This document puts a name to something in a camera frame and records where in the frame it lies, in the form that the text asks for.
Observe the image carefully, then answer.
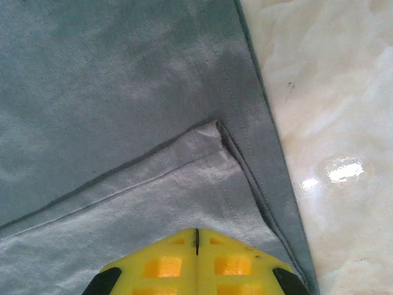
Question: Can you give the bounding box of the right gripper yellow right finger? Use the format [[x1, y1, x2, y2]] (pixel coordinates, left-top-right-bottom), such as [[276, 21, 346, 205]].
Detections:
[[196, 229, 311, 295]]

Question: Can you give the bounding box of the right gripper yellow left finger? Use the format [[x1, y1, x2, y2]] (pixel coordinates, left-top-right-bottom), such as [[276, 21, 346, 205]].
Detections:
[[84, 227, 198, 295]]

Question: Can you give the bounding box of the gray t-shirt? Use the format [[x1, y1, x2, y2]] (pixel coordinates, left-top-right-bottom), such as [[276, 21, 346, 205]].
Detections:
[[0, 0, 321, 295]]

